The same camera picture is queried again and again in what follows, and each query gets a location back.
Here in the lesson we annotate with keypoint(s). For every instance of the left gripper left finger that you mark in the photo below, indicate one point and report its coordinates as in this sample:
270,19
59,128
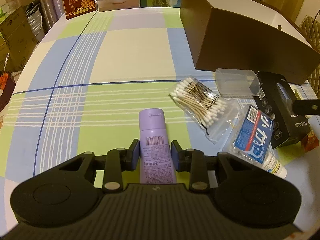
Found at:
132,155

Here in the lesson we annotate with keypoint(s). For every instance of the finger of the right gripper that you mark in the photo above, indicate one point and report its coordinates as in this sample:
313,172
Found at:
306,107

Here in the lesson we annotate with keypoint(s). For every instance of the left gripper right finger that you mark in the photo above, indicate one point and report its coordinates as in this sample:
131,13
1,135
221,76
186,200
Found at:
178,156

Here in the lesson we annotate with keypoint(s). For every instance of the purple cosmetic tube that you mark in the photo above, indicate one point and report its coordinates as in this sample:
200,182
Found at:
156,165

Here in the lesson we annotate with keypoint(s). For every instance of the black razor box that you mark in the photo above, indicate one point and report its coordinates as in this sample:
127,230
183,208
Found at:
275,98

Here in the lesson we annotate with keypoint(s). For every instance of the red snack packet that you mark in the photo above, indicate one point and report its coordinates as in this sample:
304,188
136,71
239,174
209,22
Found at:
309,142

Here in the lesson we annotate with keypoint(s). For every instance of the cotton swabs bag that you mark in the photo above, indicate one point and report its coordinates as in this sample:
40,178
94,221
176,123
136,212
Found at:
214,114

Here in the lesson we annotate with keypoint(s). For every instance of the blue floss pick pack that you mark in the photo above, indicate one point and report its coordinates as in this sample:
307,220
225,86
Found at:
251,135

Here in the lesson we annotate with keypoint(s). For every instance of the white small tube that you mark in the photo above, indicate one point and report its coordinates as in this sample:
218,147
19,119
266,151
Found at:
272,165

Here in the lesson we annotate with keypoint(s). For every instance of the clear plastic container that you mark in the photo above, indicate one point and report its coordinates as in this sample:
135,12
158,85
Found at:
237,83

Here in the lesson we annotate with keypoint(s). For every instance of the checkered tablecloth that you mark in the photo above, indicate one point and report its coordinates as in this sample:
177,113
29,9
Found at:
84,86

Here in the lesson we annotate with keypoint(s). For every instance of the brown open cardboard box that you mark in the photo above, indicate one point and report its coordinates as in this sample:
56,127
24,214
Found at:
246,34

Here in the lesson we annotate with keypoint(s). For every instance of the dark wooden tray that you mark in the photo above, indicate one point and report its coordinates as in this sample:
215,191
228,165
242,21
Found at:
7,87

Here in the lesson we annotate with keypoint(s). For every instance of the brown cardboard carton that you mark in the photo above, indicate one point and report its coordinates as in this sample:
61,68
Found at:
17,41

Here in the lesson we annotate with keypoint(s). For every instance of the stacked white bowls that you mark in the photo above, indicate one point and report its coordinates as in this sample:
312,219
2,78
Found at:
35,19

